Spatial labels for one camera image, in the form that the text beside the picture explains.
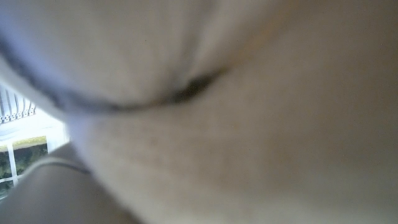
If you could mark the printed room backdrop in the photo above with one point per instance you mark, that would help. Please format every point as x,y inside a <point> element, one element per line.
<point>28,133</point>

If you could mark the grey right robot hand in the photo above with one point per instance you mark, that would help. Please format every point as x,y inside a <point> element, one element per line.
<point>46,199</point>

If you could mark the beige plaid fringed scarf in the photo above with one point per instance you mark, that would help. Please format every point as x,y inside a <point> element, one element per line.
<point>248,124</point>

